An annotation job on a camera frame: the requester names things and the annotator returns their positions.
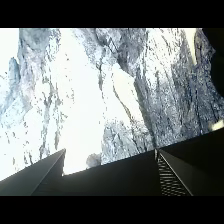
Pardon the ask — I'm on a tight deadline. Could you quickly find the black garment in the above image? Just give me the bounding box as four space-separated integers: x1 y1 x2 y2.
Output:
57 127 224 197

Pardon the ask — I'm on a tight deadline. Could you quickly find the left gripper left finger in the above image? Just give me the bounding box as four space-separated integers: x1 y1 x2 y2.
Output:
0 148 67 197

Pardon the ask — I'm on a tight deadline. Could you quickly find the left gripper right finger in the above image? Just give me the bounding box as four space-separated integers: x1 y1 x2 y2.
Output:
153 148 224 197

